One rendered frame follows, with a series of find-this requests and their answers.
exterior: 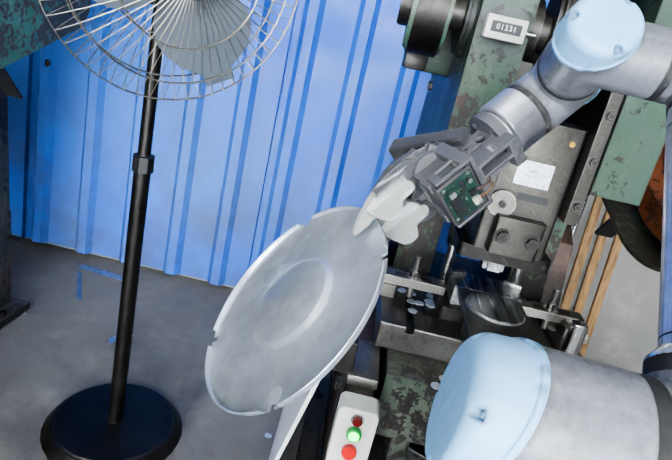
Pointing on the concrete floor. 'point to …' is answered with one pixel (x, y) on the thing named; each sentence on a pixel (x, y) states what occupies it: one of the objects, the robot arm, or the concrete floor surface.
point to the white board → (292, 412)
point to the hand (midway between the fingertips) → (361, 229)
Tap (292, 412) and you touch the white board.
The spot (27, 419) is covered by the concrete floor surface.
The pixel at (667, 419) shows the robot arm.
